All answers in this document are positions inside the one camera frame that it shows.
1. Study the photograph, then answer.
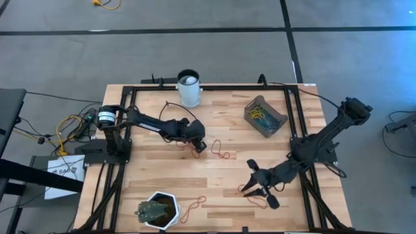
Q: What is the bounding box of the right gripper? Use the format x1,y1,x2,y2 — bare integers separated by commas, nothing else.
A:
240,159,290,210

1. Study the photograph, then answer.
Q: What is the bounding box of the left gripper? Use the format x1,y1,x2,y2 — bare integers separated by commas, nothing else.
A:
180,118,208,154

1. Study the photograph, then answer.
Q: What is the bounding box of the red rubber band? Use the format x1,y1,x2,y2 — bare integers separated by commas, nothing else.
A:
179,195,207,224
210,139,231,161
237,184,269,210
176,142,201,159

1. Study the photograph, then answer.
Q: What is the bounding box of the teal rubber band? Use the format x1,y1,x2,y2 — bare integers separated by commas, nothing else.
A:
259,112,281,130

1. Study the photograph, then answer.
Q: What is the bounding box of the grey plastic bin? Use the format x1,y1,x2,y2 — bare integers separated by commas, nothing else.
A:
243,94,289,138

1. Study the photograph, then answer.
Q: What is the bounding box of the white cylindrical container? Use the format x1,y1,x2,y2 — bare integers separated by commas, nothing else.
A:
175,68,203,109

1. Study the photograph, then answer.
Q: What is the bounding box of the yellow rubber band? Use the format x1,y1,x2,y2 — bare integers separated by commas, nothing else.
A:
248,105,267,120

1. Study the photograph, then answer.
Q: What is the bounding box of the white hexagonal plant pot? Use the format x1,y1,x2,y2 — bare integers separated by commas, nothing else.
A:
144,190,181,231

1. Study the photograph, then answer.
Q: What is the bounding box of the green succulent plant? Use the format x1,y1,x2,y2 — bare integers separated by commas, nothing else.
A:
134,199,170,224

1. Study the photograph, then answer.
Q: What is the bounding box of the black power box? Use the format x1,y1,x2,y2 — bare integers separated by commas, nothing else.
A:
75,111,98,140

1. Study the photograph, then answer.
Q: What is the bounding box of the white paper sheet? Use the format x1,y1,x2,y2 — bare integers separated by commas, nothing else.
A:
44,154,86,200

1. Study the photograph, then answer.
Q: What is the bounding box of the grey floor device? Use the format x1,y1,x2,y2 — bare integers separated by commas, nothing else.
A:
382,110,416,159

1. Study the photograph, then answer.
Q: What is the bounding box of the black desk beam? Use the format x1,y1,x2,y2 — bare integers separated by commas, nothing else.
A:
0,158,85,194

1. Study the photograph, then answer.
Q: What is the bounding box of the black desk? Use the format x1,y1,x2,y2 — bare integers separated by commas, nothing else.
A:
0,88,27,159

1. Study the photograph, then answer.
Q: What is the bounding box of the black aluminium table frame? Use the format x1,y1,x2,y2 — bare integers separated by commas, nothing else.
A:
73,83,354,234

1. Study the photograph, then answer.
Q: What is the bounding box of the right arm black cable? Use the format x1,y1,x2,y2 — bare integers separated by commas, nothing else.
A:
269,81,343,110

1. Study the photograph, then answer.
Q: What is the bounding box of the yellow floor cable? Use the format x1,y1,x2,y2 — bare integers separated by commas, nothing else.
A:
55,114,84,157
92,0,122,10

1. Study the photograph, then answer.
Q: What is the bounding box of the black floor cable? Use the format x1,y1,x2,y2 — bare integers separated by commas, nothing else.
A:
25,91,104,105

